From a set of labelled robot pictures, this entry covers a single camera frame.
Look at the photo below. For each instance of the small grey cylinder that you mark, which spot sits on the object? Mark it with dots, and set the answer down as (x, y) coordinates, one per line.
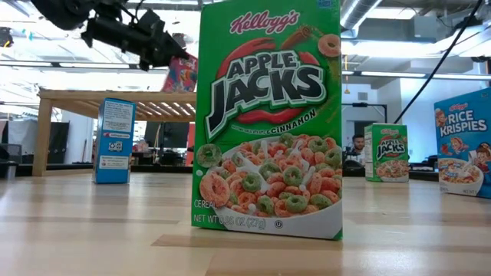
(11, 170)

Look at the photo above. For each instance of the black computer monitor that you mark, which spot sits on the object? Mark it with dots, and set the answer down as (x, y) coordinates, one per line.
(172, 134)

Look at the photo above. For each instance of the dark cabinet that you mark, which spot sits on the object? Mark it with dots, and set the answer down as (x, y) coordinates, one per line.
(57, 142)

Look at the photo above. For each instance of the blue Rice Krispies cereal box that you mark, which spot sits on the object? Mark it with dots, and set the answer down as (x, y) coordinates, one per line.
(115, 153)
(464, 153)

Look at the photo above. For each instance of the wooden slatted shelf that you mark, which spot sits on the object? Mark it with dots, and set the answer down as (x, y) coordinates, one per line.
(115, 96)

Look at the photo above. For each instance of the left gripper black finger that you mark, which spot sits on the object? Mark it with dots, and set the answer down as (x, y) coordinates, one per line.
(176, 51)

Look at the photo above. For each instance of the red Froot Loops cereal box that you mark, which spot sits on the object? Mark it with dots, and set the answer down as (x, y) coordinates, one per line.
(184, 78)

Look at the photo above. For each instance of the green Apple Jacks cereal box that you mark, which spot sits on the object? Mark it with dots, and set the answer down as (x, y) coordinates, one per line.
(387, 153)
(268, 115)

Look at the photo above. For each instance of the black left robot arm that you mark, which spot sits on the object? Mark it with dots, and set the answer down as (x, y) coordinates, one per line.
(69, 11)

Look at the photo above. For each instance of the ceiling light strip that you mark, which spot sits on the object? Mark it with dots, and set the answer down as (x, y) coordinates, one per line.
(391, 74)

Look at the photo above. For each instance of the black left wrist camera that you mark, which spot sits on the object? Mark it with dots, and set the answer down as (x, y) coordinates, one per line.
(152, 16)

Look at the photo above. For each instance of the person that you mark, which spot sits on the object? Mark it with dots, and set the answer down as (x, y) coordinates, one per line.
(358, 143)

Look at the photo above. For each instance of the red panel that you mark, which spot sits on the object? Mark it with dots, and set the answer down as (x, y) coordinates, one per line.
(191, 138)

